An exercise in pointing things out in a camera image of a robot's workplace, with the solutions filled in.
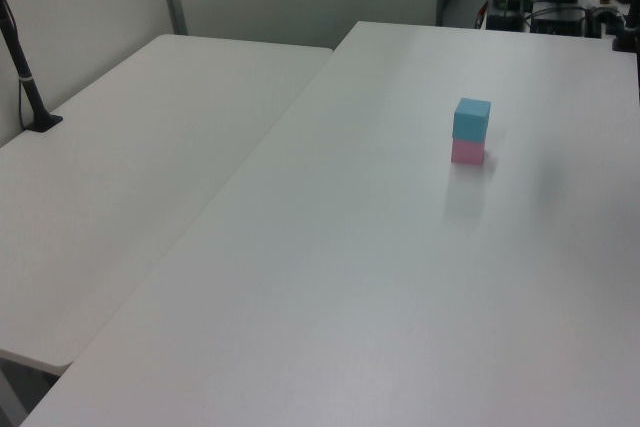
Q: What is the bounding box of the black electronics box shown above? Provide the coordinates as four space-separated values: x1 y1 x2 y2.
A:
529 6 587 38

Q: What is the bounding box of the black table clamp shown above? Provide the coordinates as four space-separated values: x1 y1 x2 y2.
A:
585 0 640 53

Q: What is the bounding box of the pink cube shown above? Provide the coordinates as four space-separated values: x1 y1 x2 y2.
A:
450 136 486 166

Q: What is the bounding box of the blue cube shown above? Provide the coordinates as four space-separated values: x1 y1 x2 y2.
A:
452 97 492 143

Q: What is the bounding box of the black camera stand pole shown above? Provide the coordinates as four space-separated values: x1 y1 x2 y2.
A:
0 0 64 134

